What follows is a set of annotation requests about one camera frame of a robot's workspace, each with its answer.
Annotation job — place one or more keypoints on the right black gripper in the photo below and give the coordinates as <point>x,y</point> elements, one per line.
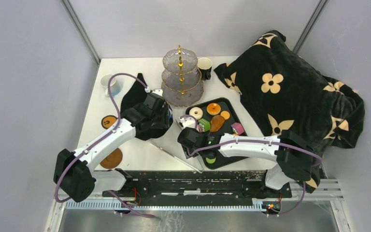
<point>186,150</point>

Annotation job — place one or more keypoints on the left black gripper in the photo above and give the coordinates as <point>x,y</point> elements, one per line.
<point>164,110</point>

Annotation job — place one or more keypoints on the metal serving tongs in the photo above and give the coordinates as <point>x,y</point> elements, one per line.
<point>168,143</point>

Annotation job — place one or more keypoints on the three-tier glass cake stand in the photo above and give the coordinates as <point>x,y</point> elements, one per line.
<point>182,82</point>

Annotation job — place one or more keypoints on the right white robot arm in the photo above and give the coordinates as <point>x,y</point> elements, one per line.
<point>294,157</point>

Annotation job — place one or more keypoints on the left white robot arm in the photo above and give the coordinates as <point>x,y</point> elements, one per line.
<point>75,170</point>

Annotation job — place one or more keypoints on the green cake slice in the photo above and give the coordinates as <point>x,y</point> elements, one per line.
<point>203,125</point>

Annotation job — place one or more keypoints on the white frosted donut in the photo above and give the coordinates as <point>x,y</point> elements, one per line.
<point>196,112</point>

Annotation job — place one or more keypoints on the green round cookie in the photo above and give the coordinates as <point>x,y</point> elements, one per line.
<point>210,160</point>

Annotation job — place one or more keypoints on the brown madeleine bread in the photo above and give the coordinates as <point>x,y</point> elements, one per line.
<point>216,123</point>

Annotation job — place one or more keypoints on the black cloth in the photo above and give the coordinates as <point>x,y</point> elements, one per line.
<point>134,96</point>

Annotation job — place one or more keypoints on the black serving tray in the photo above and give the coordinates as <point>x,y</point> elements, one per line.
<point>225,105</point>

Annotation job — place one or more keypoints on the orange frosted donut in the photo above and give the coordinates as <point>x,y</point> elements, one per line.
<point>213,109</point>

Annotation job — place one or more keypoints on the round orange biscuit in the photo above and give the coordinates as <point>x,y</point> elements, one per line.
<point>225,115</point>

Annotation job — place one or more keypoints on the smiley face coaster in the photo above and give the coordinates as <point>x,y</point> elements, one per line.
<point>108,121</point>

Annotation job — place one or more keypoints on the pink cake slice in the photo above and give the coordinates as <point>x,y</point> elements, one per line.
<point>237,128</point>

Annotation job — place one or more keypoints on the white and blue mug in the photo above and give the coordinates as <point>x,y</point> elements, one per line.
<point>110,84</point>

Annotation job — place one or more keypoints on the brown round saucer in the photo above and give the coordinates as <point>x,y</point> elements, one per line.
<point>112,160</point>

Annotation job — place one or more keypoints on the black mug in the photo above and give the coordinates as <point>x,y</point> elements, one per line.
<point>205,67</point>

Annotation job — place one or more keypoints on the black floral blanket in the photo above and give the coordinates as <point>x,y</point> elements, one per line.
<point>282,92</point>

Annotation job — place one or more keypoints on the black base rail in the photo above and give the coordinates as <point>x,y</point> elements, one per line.
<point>190,188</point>

